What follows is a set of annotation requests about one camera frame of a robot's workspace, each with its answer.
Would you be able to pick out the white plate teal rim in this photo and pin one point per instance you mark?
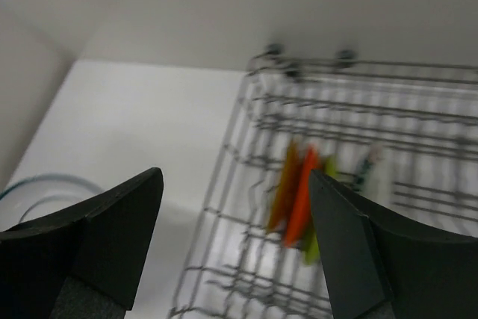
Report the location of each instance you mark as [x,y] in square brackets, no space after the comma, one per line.
[374,176]

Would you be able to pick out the grey wire dish rack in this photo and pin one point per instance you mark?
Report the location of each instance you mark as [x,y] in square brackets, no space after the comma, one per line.
[425,115]

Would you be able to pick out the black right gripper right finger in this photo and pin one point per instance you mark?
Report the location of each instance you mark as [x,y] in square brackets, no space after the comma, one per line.
[380,264]

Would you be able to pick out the green plate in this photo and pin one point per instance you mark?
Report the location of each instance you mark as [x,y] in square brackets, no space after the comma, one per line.
[310,248]

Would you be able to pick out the orange plate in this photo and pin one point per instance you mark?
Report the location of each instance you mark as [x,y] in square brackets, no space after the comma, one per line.
[301,210]

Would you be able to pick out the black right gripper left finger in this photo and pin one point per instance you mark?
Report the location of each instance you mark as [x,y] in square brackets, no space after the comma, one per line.
[84,261]

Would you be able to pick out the yellow patterned plate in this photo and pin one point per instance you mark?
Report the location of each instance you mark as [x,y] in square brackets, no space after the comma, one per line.
[287,188]

